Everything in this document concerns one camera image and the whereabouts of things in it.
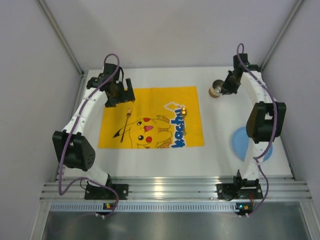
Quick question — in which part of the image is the copper fork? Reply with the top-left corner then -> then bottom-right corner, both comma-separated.
120,107 -> 132,143

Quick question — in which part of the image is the small metal cup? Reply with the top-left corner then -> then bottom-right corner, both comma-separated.
208,79 -> 224,98

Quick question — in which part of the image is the yellow Pikachu placemat cloth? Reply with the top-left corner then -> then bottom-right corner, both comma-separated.
98,86 -> 205,150

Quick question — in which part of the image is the gold ornate spoon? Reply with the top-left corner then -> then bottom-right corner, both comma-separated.
180,107 -> 187,136

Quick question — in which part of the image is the blue plastic plate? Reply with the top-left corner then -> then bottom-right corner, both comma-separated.
230,126 -> 268,162

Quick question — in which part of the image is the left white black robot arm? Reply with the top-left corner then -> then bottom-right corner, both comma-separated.
52,63 -> 135,186

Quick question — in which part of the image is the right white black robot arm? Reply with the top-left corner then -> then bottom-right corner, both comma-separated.
221,53 -> 287,180

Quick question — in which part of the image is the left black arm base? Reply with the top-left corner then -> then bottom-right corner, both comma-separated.
84,184 -> 129,200

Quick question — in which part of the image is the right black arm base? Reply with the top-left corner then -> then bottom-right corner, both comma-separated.
216,175 -> 264,201

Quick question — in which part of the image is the left aluminium frame post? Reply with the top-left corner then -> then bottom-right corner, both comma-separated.
37,0 -> 85,76

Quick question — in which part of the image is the aluminium frame post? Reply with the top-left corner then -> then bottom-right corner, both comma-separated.
260,0 -> 306,71
37,0 -> 85,76

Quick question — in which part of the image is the right aluminium frame post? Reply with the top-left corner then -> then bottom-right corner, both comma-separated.
260,0 -> 306,71

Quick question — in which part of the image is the aluminium mounting rail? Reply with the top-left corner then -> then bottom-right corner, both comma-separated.
40,176 -> 312,202

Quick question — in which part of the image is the perforated cable duct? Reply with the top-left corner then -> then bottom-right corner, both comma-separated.
50,202 -> 252,213

